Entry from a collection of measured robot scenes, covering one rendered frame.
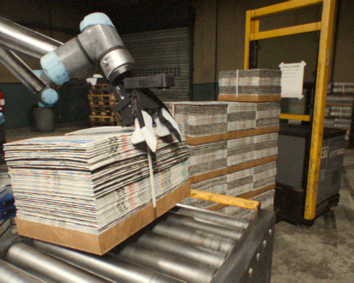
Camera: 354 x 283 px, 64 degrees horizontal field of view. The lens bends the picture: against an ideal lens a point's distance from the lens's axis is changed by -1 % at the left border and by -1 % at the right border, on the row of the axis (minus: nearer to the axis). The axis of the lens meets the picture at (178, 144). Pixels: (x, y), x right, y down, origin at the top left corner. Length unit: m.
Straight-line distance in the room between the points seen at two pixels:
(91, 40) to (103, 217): 0.39
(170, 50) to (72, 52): 8.63
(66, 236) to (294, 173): 2.34
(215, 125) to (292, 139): 1.12
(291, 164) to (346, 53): 5.57
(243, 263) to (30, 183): 0.50
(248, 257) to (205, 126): 1.13
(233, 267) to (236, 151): 1.37
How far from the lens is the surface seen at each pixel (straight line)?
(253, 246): 0.71
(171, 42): 9.31
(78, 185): 0.60
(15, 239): 0.81
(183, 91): 9.01
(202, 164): 1.72
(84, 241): 0.63
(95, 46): 0.71
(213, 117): 1.74
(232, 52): 8.52
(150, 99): 0.66
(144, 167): 0.69
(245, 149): 2.02
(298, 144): 2.70
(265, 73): 2.12
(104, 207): 0.60
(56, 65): 0.73
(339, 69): 8.03
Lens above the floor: 1.15
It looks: 11 degrees down
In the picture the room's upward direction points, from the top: straight up
